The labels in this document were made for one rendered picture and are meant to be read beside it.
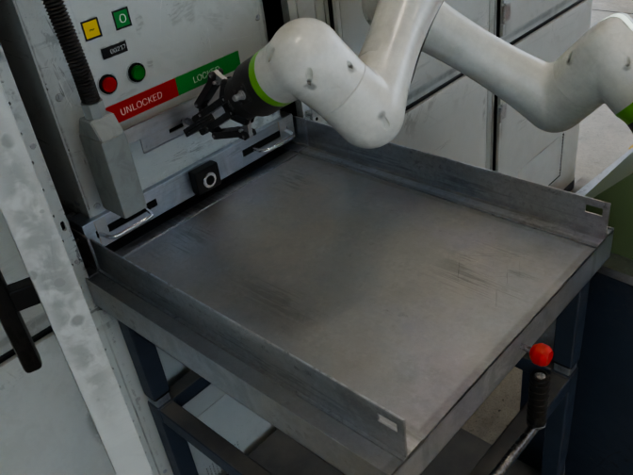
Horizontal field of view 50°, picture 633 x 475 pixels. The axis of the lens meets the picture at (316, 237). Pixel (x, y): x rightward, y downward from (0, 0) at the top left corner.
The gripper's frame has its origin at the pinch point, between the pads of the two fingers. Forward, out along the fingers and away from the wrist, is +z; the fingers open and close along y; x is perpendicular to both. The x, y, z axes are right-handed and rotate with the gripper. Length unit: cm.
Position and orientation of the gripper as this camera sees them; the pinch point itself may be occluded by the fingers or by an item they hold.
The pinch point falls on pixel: (199, 125)
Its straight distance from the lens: 129.8
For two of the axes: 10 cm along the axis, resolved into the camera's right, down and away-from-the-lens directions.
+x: 6.7, -4.7, 5.8
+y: 4.7, 8.7, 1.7
